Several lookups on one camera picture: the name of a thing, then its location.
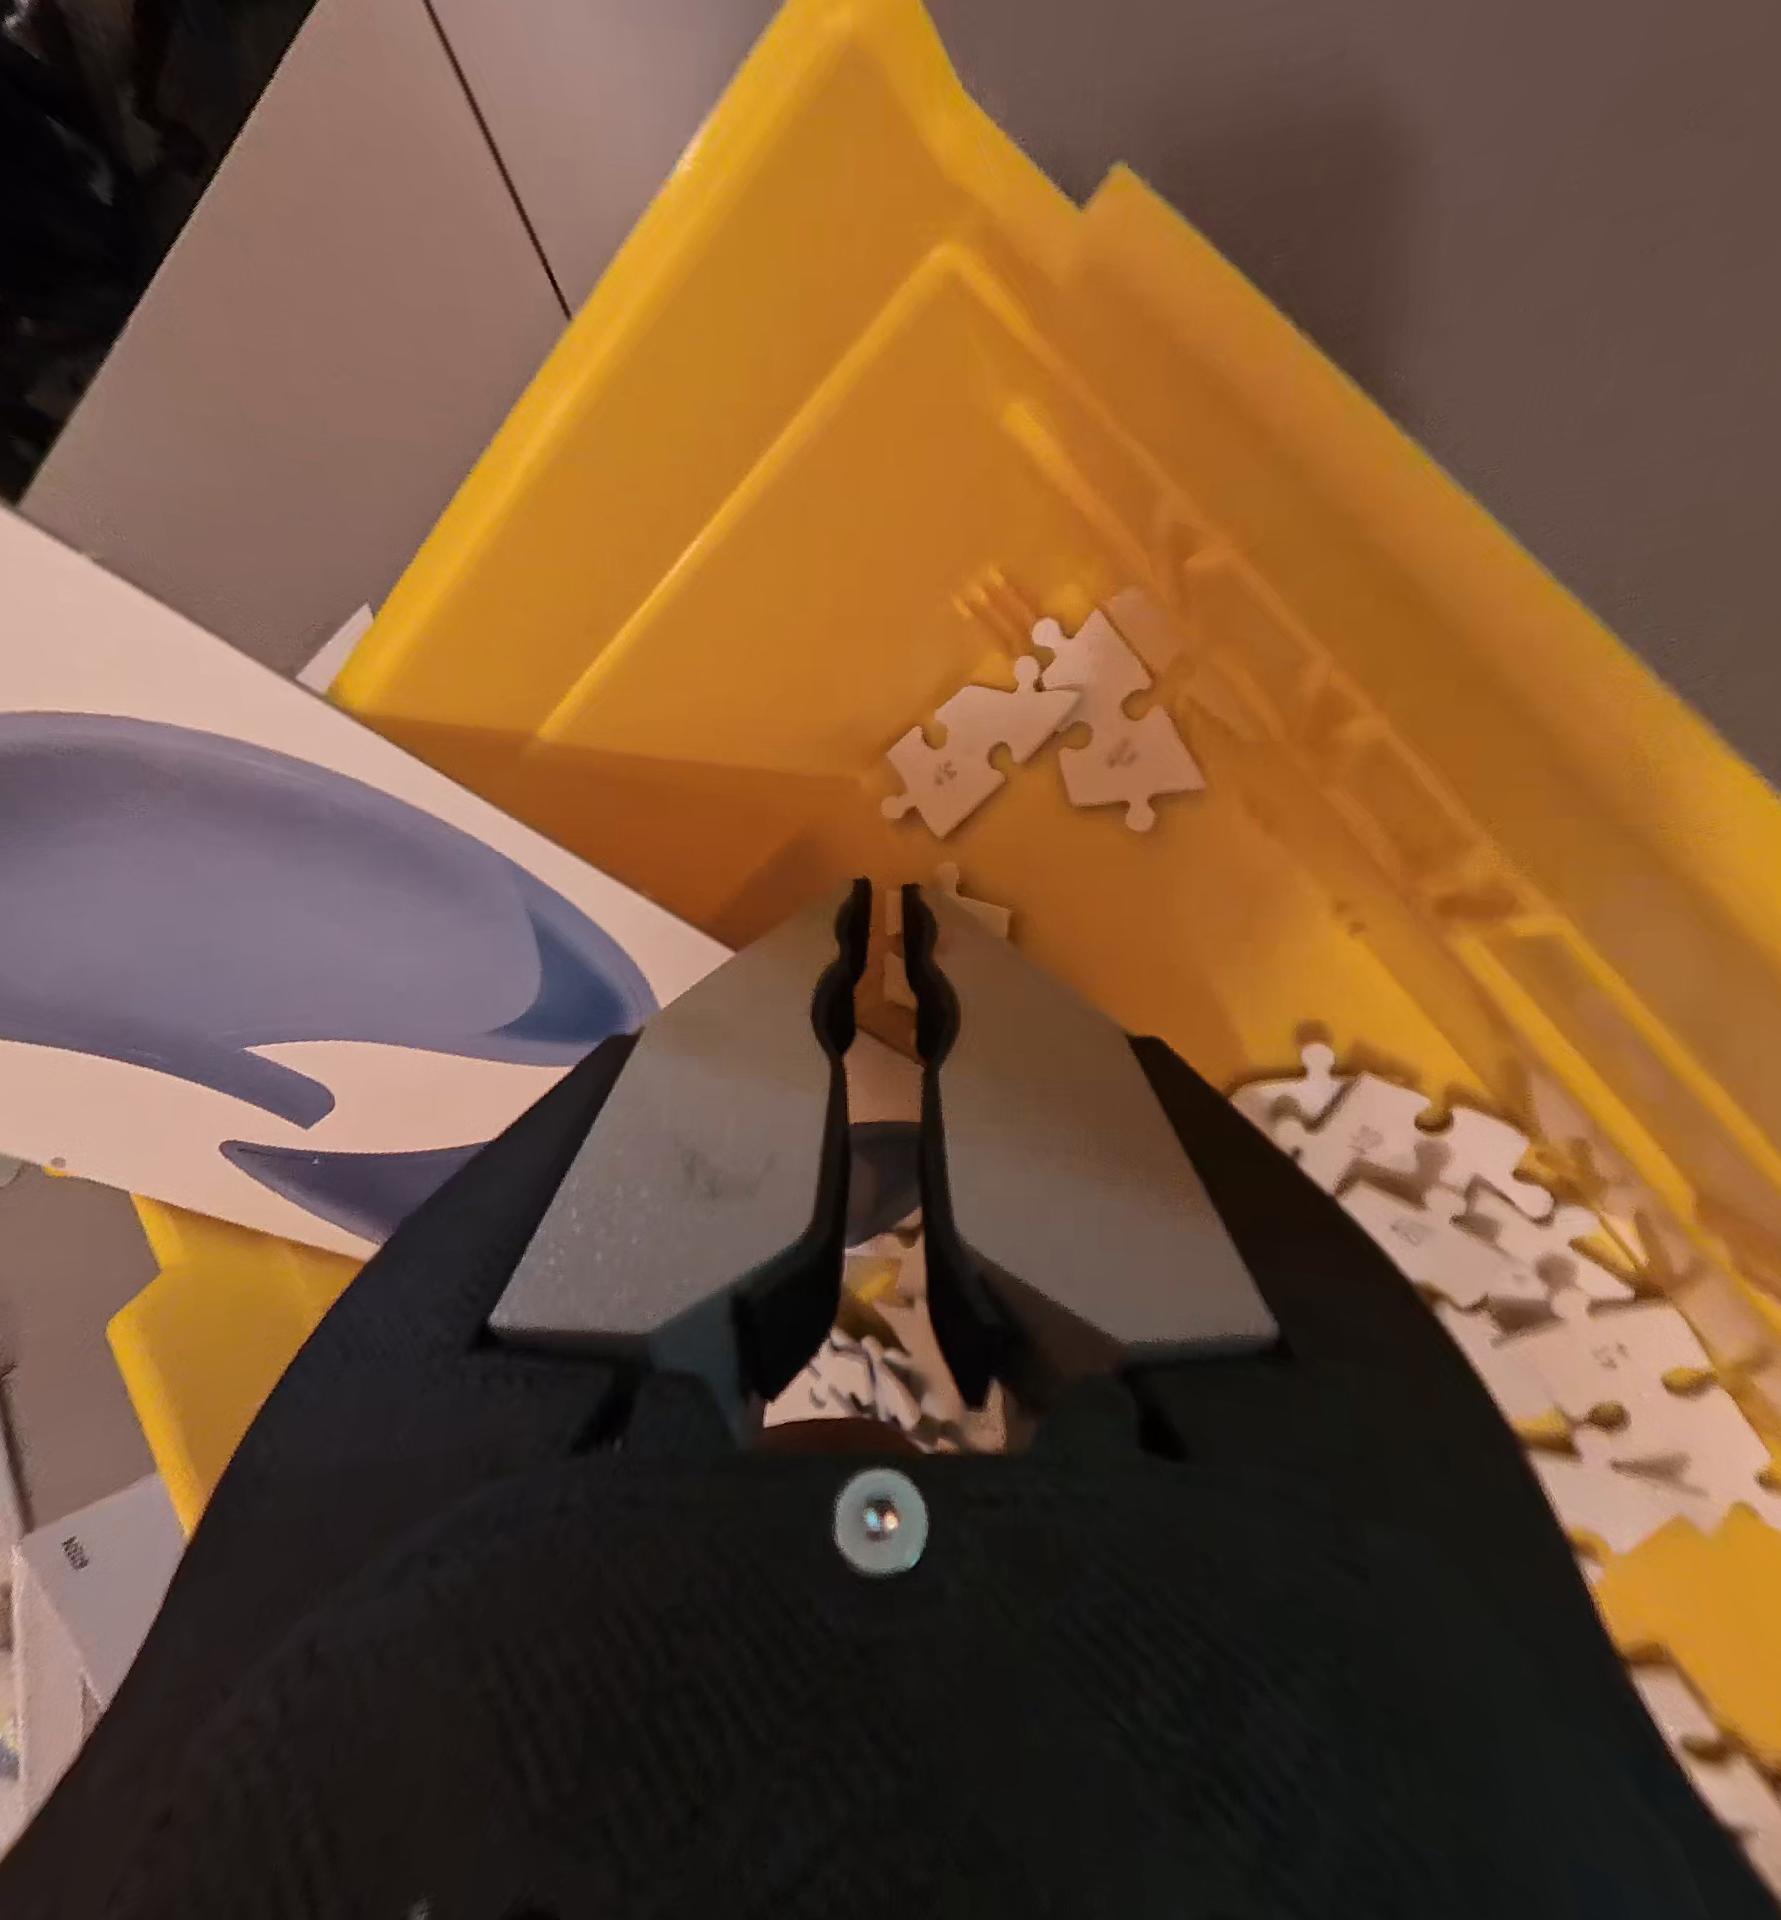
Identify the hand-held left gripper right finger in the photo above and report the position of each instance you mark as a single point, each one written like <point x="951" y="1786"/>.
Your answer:
<point x="1100" y="1201"/>

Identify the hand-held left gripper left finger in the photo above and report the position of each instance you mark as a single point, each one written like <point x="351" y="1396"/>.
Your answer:
<point x="679" y="1183"/>

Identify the pile of white puzzle pieces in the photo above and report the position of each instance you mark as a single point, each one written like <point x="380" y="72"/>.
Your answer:
<point x="1433" y="1201"/>

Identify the blue white printed card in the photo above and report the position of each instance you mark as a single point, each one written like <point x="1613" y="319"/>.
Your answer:
<point x="230" y="897"/>

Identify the yellow plastic bin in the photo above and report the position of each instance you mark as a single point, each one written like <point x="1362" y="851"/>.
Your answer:
<point x="830" y="525"/>

